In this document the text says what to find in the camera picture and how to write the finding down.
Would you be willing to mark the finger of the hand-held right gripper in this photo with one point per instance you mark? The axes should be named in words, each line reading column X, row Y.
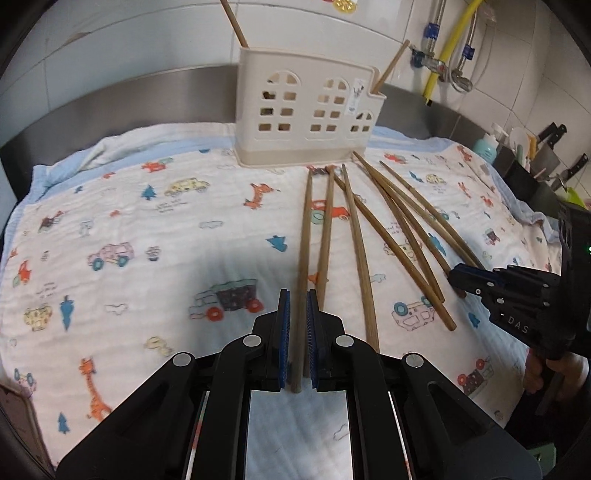
column 517, row 316
column 503, row 281

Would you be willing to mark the wooden chopstick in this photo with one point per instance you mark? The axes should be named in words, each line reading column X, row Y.
column 235, row 27
column 326, row 240
column 302, row 258
column 429, row 281
column 427, row 210
column 412, row 230
column 441, row 316
column 358, row 249
column 392, row 64

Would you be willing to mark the green plastic utensil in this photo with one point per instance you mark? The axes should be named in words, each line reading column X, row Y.
column 575, row 196

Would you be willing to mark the metal angle valve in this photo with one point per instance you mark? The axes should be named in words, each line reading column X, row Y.
column 459, row 81
column 427, row 60

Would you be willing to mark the black knife rack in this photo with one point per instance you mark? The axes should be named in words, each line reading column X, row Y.
column 526, row 180

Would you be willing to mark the yellow wall sticker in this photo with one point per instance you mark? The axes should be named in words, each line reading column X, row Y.
column 345, row 4

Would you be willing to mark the cartoon printed blanket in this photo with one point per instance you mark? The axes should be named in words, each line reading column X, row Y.
column 138, row 230

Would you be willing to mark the teal bottle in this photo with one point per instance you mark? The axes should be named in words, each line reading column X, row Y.
column 485, row 146

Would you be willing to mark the beige plastic utensil holder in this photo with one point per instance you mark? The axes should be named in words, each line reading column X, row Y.
column 300, row 106

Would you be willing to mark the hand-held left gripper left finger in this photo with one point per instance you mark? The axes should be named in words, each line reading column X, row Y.
column 284, row 332

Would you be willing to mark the person's right hand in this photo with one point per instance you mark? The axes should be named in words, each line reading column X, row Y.
column 572, row 376

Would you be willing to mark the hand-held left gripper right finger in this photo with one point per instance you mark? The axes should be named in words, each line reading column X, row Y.
column 312, row 332

